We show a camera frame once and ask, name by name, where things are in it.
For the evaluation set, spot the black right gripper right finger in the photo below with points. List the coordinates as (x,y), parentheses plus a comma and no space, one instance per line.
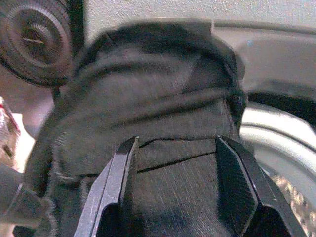
(237,182)

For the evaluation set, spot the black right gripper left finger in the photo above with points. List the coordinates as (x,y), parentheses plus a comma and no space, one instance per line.
(108,187)

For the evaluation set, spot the black garment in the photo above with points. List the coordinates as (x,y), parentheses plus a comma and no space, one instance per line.
(138,98)

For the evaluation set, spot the white washing machine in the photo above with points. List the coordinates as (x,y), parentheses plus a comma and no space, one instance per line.
(279,74)

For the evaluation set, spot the black standing fan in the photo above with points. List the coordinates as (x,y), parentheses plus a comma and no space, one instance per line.
(34,42)

